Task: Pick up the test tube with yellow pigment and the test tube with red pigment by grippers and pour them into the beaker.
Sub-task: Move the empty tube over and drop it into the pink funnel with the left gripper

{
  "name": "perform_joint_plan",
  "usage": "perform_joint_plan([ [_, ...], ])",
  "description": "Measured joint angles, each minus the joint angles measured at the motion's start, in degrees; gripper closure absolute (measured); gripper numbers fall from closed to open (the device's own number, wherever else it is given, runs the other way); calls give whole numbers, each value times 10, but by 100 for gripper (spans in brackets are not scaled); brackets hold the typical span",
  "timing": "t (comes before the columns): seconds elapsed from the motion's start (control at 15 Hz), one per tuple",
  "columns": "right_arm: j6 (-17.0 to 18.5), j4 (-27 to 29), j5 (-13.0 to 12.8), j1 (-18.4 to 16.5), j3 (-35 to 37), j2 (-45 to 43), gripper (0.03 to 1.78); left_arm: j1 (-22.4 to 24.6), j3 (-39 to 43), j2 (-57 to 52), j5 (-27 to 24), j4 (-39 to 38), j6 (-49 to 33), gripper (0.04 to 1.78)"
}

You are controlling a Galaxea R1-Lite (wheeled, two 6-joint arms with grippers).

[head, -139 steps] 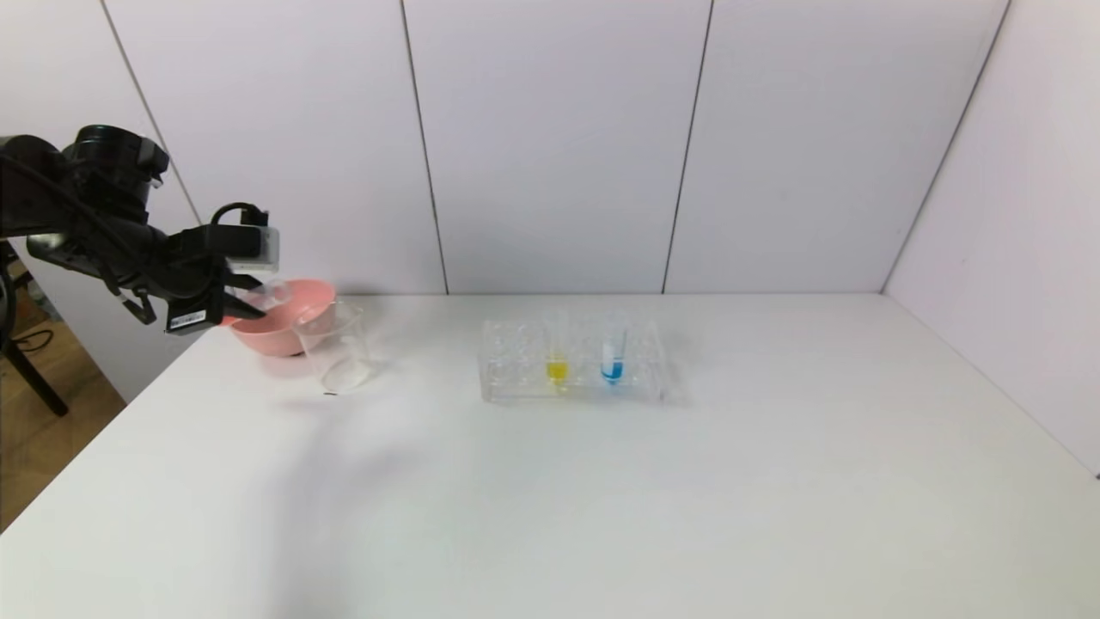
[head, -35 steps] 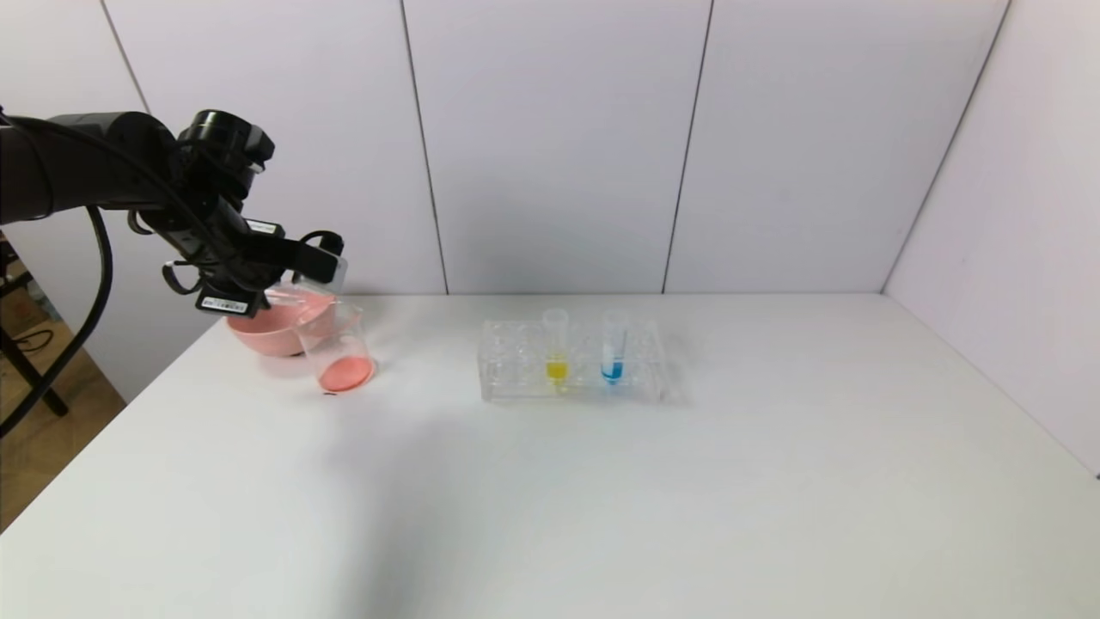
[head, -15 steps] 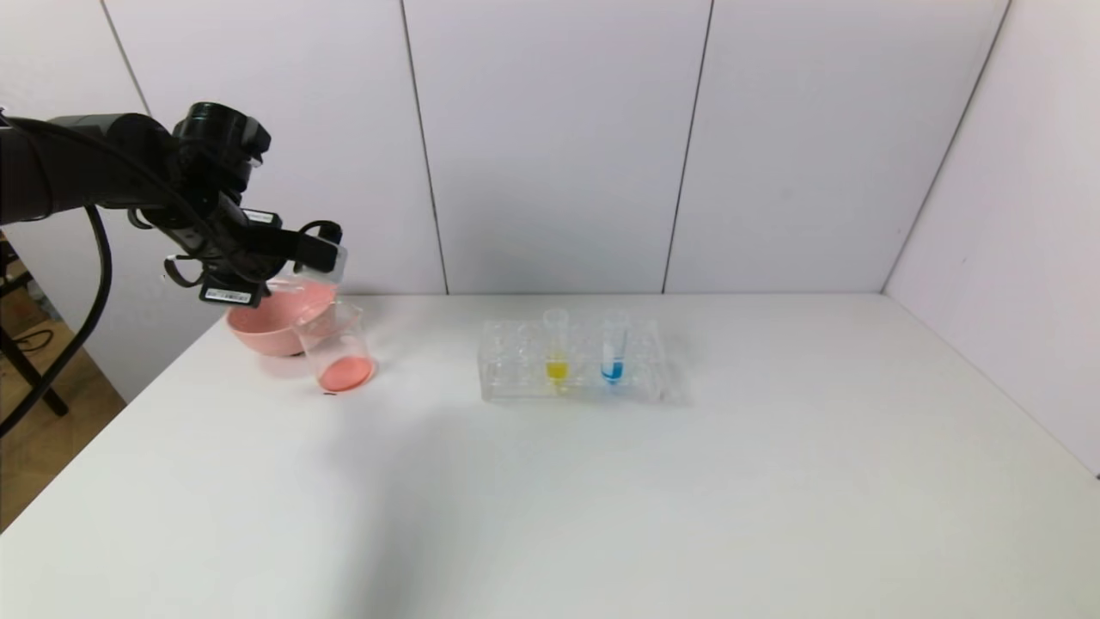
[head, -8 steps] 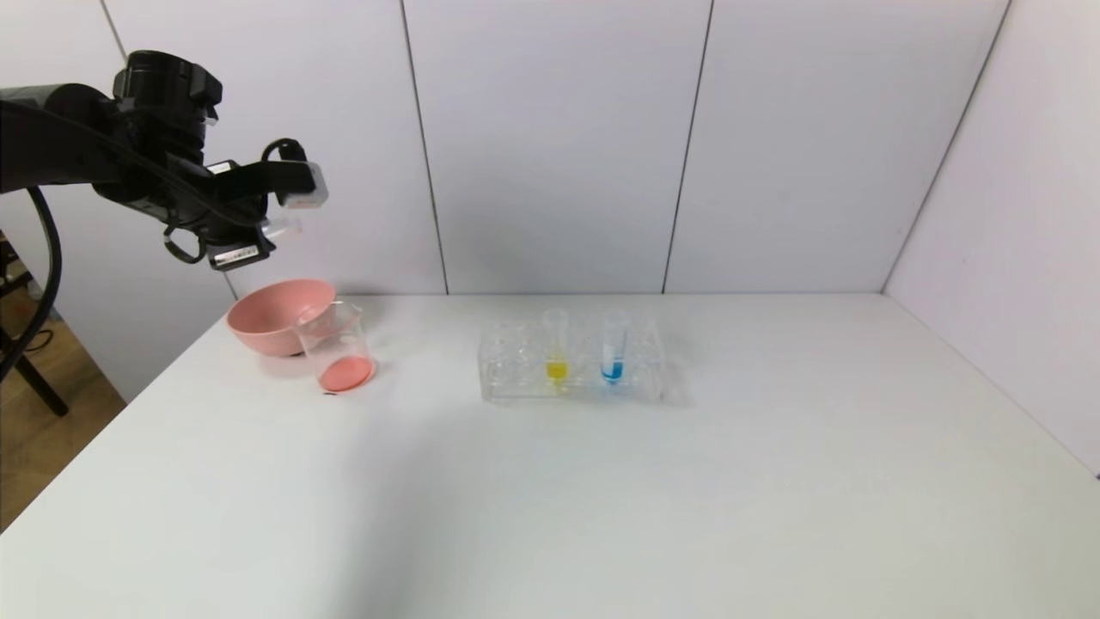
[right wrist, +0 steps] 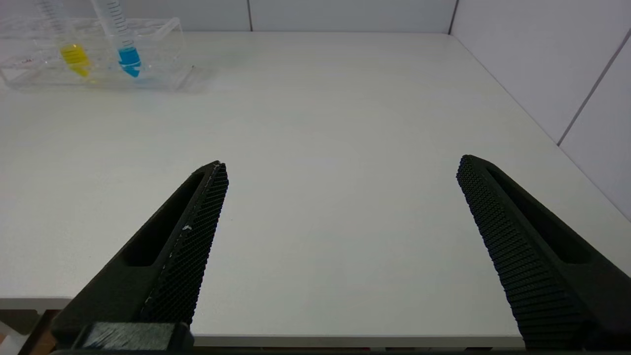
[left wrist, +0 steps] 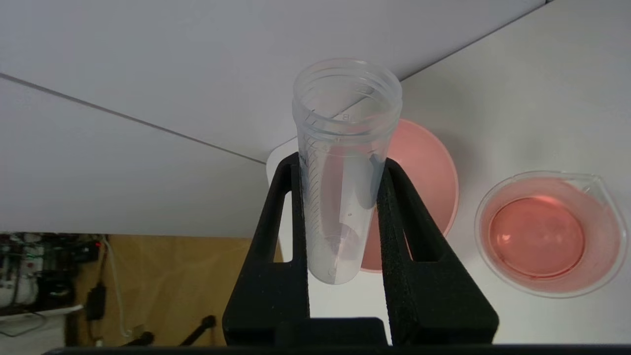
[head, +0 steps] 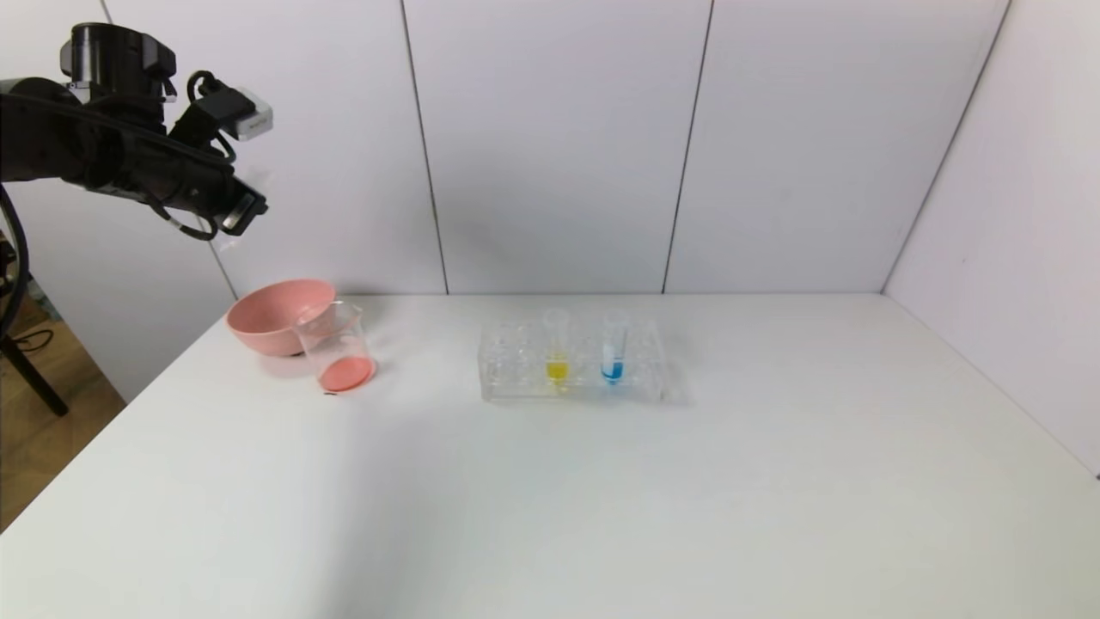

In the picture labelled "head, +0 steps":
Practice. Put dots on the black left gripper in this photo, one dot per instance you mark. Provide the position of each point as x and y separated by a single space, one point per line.
244 211

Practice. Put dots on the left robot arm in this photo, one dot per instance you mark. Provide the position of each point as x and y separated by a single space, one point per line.
51 137

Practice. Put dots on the clear glass beaker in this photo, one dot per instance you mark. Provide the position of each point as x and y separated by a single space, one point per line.
344 370

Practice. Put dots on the test tube with yellow pigment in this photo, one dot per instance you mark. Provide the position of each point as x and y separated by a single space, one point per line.
557 370

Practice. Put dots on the test tube with blue pigment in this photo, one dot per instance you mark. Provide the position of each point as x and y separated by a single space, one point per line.
612 370

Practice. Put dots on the clear acrylic test tube rack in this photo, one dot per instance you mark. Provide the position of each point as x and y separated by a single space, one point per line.
640 378

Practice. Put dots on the pink plastic bowl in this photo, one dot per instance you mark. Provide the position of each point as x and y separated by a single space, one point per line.
271 322

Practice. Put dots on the black metal stand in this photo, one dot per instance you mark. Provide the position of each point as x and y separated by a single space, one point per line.
34 383

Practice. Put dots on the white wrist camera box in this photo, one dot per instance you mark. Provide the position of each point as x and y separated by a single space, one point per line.
249 116

